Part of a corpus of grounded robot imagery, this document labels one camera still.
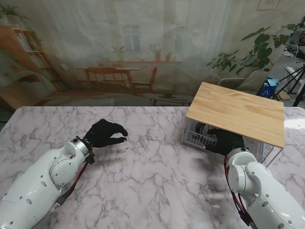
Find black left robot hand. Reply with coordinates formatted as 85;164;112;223
82;119;129;148

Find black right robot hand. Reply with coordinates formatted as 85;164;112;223
204;128;246;157

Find black cable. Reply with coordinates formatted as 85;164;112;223
192;122;215;144

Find white wire mesh drawer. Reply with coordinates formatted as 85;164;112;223
181;119;265;164

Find blue bag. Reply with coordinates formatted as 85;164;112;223
258;77;279;98

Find black tripod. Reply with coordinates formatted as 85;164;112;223
274;63;305;107

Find printed scenery backdrop cloth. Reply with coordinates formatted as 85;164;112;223
0;0;297;107

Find white box on floor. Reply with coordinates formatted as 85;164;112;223
285;66;305;84

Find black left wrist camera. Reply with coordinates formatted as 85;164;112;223
85;152;96;165

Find wire cabinet with wooden top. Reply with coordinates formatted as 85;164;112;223
181;82;285;167

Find right arm red black cables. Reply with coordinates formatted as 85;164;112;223
223;156;257;227

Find arm red black cables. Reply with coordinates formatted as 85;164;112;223
223;156;257;227
51;145;95;212

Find left arm red black cables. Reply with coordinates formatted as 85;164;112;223
51;145;95;212

